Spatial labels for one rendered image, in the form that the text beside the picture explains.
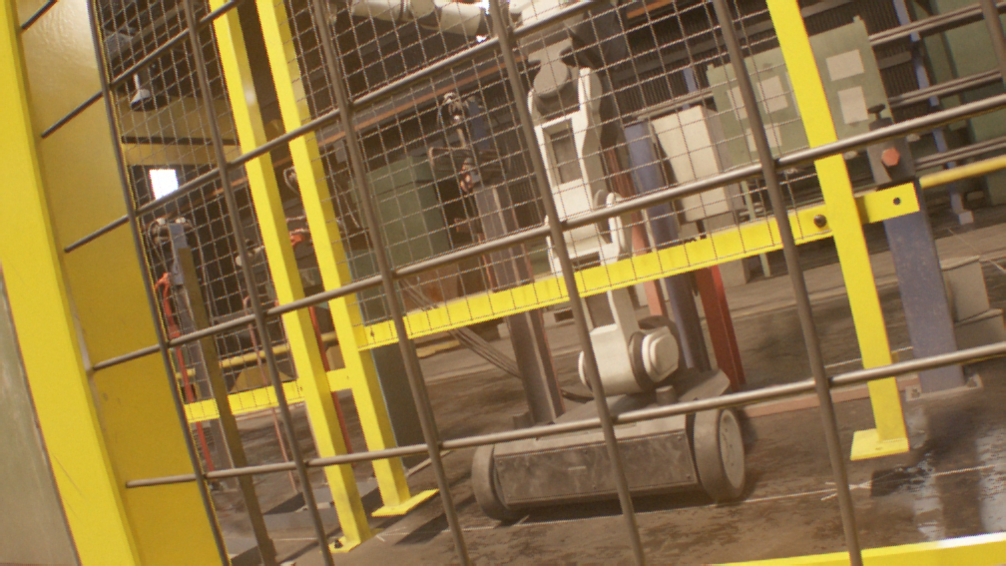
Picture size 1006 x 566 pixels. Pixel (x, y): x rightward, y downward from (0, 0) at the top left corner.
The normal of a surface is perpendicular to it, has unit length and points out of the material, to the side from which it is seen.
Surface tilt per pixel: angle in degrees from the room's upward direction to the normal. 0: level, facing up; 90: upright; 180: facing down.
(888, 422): 90
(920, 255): 90
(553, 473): 90
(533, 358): 90
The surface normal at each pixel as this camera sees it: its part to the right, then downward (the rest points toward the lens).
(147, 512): 0.84, -0.22
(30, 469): -0.48, 0.14
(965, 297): 0.17, -0.04
